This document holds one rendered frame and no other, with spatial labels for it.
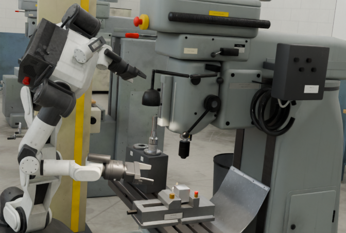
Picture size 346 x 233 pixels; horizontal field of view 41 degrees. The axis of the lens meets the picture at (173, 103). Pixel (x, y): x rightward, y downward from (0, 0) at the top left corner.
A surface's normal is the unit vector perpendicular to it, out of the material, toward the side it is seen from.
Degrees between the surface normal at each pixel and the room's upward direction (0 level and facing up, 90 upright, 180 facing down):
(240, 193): 63
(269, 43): 90
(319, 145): 88
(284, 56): 90
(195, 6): 90
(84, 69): 57
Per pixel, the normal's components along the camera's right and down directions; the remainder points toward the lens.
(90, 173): 0.14, 0.45
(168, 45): -0.90, 0.00
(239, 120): 0.43, 0.19
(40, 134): 0.17, 0.24
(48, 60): 0.57, -0.37
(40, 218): 0.58, 0.41
